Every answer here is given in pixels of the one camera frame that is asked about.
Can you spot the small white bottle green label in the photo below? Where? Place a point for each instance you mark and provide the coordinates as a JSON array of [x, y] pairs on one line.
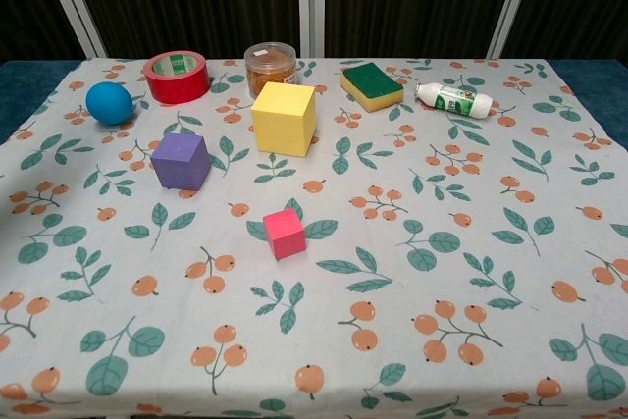
[[454, 100]]

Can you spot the small pink foam cube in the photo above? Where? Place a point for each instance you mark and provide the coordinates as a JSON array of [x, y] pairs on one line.
[[284, 235]]

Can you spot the clear jar with brown contents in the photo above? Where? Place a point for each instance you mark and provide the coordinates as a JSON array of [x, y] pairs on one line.
[[270, 66]]

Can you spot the red tape roll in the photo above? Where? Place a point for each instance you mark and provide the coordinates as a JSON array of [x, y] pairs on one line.
[[176, 90]]

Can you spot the large yellow foam cube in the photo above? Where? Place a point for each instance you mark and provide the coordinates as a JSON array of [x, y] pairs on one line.
[[284, 117]]

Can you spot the blue ball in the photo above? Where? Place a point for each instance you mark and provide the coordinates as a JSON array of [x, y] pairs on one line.
[[109, 103]]

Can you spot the green and yellow sponge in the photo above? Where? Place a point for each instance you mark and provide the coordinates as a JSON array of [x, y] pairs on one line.
[[373, 85]]

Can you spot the purple cube block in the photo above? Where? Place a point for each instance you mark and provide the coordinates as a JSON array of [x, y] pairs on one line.
[[179, 164]]

